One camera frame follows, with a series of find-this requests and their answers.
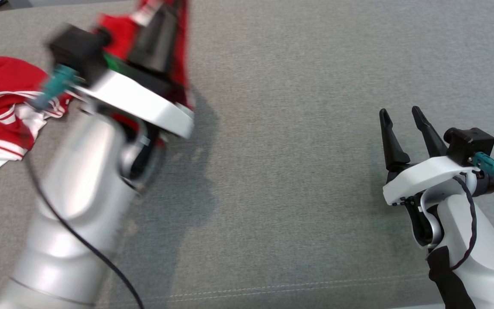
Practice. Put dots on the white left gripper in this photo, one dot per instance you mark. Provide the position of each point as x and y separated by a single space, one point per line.
144 103

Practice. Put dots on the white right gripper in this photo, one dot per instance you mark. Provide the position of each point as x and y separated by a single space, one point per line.
427 174

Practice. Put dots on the red shorts with white band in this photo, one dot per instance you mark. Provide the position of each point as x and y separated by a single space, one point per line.
120 34

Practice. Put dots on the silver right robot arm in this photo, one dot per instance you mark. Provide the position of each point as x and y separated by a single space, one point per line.
487 249

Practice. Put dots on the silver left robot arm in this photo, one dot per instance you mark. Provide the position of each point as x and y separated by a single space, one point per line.
71 193

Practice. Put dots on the grey fabric sofa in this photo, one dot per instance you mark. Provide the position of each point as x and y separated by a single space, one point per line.
294 128

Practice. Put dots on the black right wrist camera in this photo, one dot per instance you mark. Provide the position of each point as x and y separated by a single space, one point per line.
470 146

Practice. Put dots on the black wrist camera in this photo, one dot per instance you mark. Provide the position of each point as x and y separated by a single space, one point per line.
79 51
470 146

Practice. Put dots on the teal right camera connector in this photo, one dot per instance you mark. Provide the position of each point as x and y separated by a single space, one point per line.
489 165

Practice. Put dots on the teal camera connector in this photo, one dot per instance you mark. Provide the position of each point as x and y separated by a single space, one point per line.
56 86
489 165

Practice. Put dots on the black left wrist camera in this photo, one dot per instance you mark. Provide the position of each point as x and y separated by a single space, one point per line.
79 51

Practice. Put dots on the teal left camera connector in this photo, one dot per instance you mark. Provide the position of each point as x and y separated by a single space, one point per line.
56 86

